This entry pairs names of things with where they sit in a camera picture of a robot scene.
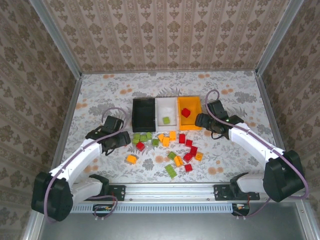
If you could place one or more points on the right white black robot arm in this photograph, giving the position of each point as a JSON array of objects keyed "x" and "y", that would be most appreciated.
[{"x": 252, "y": 145}]

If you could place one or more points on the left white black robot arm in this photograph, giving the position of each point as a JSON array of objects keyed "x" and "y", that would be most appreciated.
[{"x": 80, "y": 160}]

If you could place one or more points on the orange plastic container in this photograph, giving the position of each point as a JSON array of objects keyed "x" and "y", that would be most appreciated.
[{"x": 193, "y": 105}]

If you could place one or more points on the black plastic container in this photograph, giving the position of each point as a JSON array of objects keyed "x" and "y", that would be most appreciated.
[{"x": 143, "y": 115}]

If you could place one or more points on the white plastic container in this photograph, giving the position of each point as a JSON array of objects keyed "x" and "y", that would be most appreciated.
[{"x": 165, "y": 107}]

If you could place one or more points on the black connector box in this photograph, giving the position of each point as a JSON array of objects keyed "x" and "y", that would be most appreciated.
[
  {"x": 102, "y": 208},
  {"x": 241, "y": 207}
]

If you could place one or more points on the grey metal panel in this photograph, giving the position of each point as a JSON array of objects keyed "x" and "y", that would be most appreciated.
[{"x": 170, "y": 227}]

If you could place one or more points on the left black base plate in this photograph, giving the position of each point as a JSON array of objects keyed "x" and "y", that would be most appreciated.
[{"x": 120, "y": 192}]

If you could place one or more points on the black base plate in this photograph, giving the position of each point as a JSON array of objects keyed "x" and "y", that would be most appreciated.
[
  {"x": 120, "y": 192},
  {"x": 221, "y": 192}
]

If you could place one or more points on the aluminium table side rail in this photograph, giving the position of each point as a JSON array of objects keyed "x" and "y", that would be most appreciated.
[
  {"x": 66, "y": 125},
  {"x": 273, "y": 112}
]

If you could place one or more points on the thin aluminium table rail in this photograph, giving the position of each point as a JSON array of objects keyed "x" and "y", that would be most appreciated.
[{"x": 170, "y": 72}]

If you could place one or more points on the aluminium mounting rail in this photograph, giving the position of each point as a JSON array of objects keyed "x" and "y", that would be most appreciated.
[{"x": 170, "y": 191}]

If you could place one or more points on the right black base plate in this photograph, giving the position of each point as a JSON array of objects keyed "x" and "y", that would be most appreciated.
[{"x": 221, "y": 192}]

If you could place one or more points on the aluminium frame post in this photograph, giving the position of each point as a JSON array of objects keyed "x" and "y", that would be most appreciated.
[
  {"x": 277, "y": 37},
  {"x": 58, "y": 37}
]

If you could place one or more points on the aluminium frame bar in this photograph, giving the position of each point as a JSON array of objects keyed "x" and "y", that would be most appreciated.
[
  {"x": 307, "y": 225},
  {"x": 33, "y": 231}
]

